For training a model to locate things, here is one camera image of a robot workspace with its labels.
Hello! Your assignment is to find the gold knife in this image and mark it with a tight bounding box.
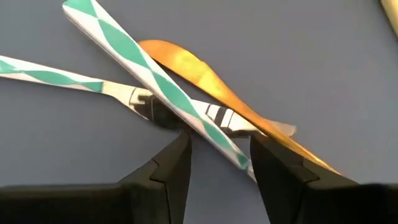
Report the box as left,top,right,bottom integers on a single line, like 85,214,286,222
138,39,342,175

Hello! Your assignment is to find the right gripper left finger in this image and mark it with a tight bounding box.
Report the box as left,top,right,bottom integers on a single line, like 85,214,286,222
0,133,193,224

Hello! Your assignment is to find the yellow-handled steel knife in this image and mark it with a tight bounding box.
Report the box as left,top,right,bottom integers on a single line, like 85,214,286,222
379,0,398,40

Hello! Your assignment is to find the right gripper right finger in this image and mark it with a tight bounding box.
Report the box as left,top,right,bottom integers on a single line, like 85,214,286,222
249,134,398,224

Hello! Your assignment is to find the blue-grey table mat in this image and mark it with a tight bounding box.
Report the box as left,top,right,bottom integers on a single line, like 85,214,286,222
0,0,398,224

